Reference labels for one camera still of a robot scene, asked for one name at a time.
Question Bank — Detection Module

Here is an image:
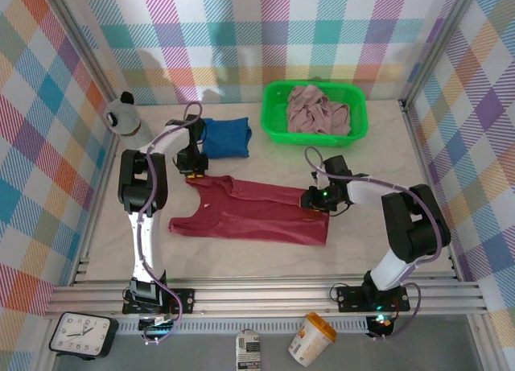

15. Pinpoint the white slotted cable duct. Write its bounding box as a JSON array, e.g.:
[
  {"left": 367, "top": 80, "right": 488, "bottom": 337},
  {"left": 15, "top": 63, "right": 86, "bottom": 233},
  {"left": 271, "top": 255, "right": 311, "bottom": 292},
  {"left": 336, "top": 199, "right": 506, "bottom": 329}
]
[{"left": 118, "top": 320, "right": 371, "bottom": 335}]

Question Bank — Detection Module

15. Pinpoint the aluminium side rail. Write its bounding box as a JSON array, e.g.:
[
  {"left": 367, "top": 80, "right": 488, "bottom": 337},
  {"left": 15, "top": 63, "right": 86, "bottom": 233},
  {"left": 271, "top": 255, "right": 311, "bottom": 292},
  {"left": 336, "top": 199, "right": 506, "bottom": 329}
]
[
  {"left": 70, "top": 137, "right": 122, "bottom": 287},
  {"left": 402, "top": 101, "right": 463, "bottom": 282}
]

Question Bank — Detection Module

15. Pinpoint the aluminium front rail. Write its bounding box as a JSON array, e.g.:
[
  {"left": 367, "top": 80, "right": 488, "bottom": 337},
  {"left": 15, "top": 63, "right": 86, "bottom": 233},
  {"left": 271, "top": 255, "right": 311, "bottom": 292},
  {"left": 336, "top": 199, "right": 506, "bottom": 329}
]
[{"left": 43, "top": 278, "right": 490, "bottom": 320}]

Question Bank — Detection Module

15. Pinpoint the grey plush animal toy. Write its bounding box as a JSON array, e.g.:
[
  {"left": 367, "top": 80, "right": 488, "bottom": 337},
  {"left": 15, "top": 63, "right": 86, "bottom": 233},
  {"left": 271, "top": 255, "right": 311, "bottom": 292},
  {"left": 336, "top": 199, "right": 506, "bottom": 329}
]
[{"left": 103, "top": 91, "right": 156, "bottom": 146}]

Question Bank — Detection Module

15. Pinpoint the green plastic basket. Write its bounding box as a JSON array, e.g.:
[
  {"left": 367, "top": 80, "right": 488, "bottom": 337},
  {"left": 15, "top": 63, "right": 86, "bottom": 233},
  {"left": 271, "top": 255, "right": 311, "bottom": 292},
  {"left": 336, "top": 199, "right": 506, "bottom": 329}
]
[{"left": 261, "top": 80, "right": 370, "bottom": 150}]

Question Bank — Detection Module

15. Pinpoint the blue tank top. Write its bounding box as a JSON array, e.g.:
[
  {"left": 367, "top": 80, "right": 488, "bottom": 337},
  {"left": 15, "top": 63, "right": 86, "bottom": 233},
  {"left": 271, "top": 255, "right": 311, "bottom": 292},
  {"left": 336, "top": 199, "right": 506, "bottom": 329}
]
[{"left": 200, "top": 117, "right": 253, "bottom": 160}]

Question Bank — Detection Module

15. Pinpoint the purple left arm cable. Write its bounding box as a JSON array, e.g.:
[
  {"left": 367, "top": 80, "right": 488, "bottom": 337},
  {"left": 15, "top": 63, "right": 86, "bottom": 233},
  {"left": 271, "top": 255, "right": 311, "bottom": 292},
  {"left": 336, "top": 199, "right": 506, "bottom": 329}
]
[{"left": 135, "top": 101, "right": 204, "bottom": 344}]

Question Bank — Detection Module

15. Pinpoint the small electronics board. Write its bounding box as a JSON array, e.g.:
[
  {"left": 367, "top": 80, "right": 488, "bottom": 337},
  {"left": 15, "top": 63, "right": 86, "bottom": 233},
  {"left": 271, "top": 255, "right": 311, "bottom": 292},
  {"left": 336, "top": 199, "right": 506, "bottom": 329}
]
[
  {"left": 366, "top": 313, "right": 396, "bottom": 336},
  {"left": 138, "top": 314, "right": 180, "bottom": 336}
]

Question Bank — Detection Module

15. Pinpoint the black alarm clock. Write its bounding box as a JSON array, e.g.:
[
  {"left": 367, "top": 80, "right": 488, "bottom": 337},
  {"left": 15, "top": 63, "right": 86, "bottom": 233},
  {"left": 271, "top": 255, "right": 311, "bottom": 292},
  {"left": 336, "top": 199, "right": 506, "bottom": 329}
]
[{"left": 48, "top": 311, "right": 120, "bottom": 361}]

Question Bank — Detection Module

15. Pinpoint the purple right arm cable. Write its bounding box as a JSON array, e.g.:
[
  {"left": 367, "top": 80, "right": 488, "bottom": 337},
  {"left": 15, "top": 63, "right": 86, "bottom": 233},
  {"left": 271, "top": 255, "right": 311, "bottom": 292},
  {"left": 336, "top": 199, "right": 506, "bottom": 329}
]
[{"left": 304, "top": 146, "right": 451, "bottom": 342}]

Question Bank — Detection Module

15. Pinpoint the aluminium frame post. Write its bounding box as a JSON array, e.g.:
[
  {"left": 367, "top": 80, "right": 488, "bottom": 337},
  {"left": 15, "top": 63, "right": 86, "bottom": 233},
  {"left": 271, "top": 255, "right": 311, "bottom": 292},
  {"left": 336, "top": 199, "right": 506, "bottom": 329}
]
[
  {"left": 402, "top": 0, "right": 482, "bottom": 109},
  {"left": 46, "top": 0, "right": 122, "bottom": 106}
]

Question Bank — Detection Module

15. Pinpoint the red tank top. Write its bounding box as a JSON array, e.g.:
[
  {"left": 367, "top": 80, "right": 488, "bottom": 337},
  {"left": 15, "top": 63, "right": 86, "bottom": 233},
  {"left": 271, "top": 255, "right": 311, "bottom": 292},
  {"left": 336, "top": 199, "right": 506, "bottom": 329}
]
[{"left": 167, "top": 175, "right": 330, "bottom": 247}]

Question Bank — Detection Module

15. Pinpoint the black and white carton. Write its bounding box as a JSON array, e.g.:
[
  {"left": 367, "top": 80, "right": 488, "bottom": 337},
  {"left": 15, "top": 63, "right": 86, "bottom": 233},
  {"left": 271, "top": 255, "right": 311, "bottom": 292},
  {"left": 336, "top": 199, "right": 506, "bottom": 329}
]
[{"left": 235, "top": 329, "right": 262, "bottom": 371}]

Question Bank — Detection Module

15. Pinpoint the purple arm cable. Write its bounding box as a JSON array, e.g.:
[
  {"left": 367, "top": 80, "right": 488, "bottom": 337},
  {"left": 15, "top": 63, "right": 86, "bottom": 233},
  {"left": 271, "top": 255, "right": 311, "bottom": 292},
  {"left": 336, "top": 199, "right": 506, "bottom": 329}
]
[
  {"left": 304, "top": 146, "right": 451, "bottom": 342},
  {"left": 135, "top": 101, "right": 204, "bottom": 344}
]

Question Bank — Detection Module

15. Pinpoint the mauve pink tank top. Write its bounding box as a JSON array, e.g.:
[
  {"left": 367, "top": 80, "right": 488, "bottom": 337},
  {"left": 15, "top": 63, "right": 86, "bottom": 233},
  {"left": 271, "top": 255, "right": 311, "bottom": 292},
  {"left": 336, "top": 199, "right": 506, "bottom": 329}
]
[{"left": 286, "top": 85, "right": 351, "bottom": 137}]

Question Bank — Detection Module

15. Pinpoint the white cup with orange lid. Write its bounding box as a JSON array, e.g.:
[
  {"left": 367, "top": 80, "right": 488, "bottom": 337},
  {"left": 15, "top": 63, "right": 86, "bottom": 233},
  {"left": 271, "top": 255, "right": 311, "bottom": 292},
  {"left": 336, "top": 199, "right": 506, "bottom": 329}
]
[{"left": 287, "top": 312, "right": 338, "bottom": 368}]

